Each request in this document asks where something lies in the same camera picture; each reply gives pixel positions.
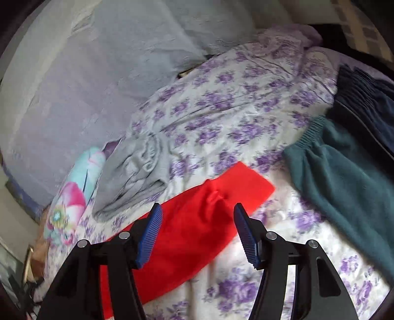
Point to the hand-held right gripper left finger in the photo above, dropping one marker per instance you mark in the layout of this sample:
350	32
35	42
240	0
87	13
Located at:
150	237

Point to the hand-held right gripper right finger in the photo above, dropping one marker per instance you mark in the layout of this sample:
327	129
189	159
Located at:
247	237

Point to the red pants with striped band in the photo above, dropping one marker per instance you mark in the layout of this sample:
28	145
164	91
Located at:
190	221

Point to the grey folded pants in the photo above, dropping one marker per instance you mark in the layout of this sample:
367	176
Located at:
132	178

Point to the navy pants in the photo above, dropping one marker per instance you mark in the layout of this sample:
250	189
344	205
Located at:
363	92

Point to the colourful flower-print folded blanket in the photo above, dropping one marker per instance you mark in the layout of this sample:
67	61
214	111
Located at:
70	197

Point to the purple floral bedspread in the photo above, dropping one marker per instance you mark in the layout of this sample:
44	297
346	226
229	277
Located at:
231	101

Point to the large grey lace cushion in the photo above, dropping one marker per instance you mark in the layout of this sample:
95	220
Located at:
92	77

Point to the beige checked cushion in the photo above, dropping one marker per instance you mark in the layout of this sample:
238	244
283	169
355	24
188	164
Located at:
360	27

